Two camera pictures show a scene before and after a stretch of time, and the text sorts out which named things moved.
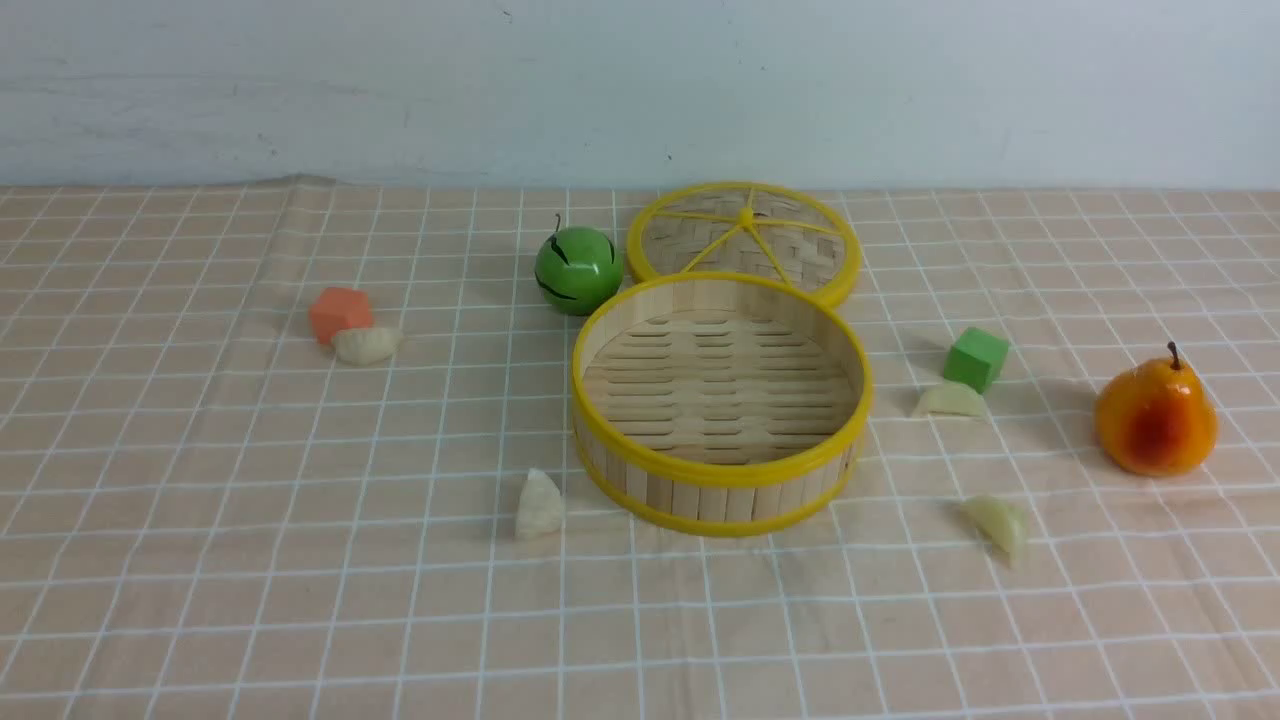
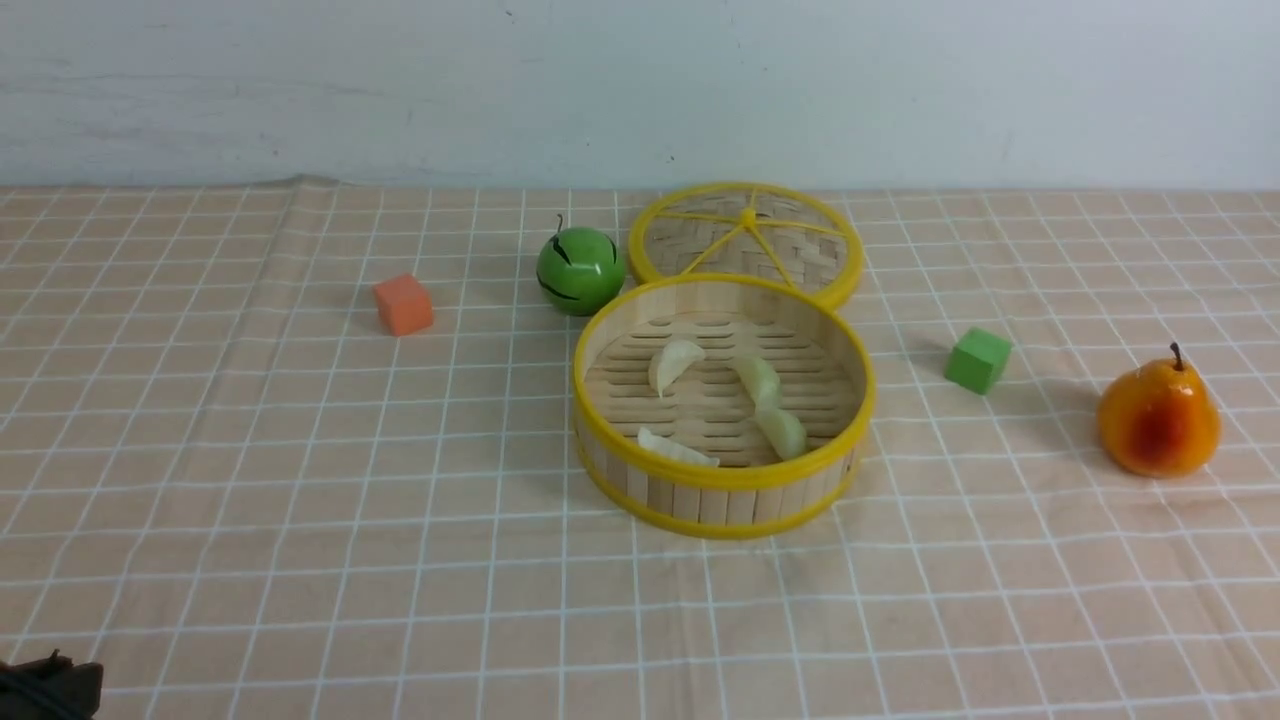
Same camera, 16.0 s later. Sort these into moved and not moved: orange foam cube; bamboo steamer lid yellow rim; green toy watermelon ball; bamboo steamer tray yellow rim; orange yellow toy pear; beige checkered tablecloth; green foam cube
Moved: orange foam cube
Not moved: orange yellow toy pear; bamboo steamer lid yellow rim; bamboo steamer tray yellow rim; beige checkered tablecloth; green toy watermelon ball; green foam cube
